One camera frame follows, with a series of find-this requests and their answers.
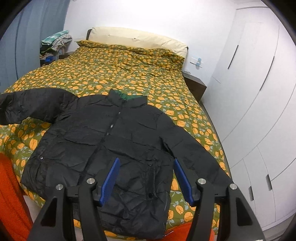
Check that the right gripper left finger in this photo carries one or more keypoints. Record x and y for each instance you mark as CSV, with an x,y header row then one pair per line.
x,y
55,221

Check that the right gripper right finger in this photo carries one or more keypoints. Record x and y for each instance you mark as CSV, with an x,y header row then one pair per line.
x,y
237,220

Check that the black puffer jacket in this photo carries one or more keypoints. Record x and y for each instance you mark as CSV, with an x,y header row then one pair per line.
x,y
87,133

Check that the pile of clothes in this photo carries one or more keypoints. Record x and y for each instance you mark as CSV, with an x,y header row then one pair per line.
x,y
53,46

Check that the orange fleece trousers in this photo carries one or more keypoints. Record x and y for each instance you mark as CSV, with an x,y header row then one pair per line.
x,y
16,221

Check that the white wardrobe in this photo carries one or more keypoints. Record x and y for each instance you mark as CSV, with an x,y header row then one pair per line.
x,y
251,102

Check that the dark wooden right nightstand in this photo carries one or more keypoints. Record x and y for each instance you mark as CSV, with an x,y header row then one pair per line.
x,y
195,85

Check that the green floral bed quilt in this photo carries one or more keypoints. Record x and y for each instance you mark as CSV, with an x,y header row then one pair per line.
x,y
96,68

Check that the cream padded headboard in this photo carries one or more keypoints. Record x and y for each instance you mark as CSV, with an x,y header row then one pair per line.
x,y
135,38

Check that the blue grey curtain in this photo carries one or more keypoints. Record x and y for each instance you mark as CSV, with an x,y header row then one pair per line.
x,y
21,43

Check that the wall socket with blue plug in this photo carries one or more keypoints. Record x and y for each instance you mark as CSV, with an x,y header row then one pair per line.
x,y
197,62

